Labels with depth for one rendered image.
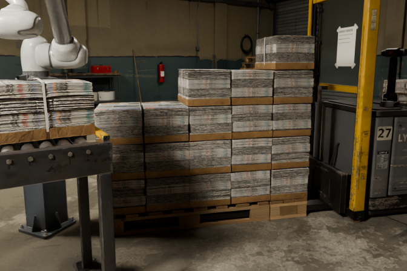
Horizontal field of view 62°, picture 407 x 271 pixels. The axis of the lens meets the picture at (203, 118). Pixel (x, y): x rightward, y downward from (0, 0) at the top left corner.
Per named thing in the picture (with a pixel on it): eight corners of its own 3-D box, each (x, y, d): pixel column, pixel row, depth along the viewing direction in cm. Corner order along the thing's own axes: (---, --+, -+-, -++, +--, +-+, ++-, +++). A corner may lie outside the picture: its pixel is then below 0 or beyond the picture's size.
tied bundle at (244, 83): (217, 100, 259) (217, 69, 256) (253, 99, 265) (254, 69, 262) (231, 106, 223) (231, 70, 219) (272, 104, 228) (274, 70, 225)
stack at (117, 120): (104, 212, 254) (99, 102, 241) (251, 199, 279) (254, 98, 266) (100, 238, 217) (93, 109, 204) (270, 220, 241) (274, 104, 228)
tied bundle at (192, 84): (177, 101, 252) (177, 69, 249) (215, 100, 259) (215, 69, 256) (187, 107, 216) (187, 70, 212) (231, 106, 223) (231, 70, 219)
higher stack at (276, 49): (250, 199, 279) (254, 39, 258) (284, 196, 285) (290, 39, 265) (269, 220, 241) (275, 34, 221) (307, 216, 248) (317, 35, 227)
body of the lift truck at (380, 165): (315, 186, 308) (320, 99, 295) (367, 182, 320) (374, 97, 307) (367, 220, 241) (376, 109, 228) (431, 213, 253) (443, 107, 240)
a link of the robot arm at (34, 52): (26, 71, 222) (23, 36, 218) (56, 71, 225) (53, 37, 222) (17, 71, 206) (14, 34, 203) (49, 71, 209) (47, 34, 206)
